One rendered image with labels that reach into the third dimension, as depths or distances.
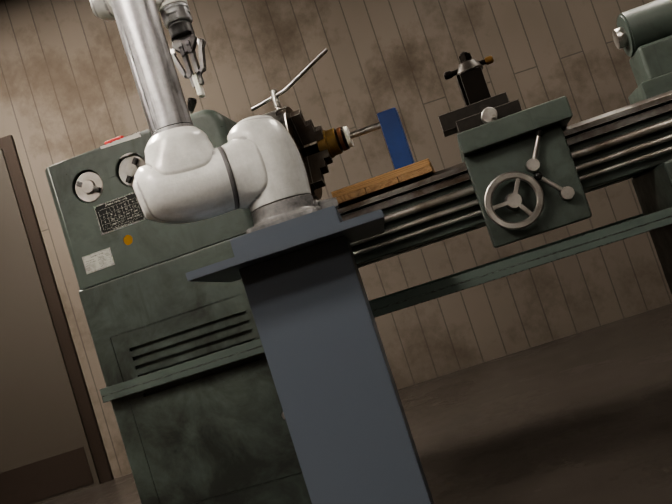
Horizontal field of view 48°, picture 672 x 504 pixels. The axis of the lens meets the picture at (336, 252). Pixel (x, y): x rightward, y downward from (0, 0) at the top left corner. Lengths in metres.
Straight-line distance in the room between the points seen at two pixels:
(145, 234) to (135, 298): 0.19
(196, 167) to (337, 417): 0.64
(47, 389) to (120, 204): 2.64
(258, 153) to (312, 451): 0.68
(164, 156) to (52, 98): 3.28
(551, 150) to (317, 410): 0.95
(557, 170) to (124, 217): 1.25
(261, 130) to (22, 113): 3.39
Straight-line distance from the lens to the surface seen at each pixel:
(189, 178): 1.73
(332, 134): 2.38
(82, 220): 2.39
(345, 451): 1.70
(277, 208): 1.74
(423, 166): 2.18
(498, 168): 2.09
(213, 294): 2.22
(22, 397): 4.91
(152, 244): 2.29
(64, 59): 5.03
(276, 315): 1.68
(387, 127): 2.35
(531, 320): 4.50
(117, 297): 2.34
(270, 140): 1.77
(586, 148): 2.22
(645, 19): 2.42
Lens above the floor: 0.59
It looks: 4 degrees up
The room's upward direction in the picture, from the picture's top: 18 degrees counter-clockwise
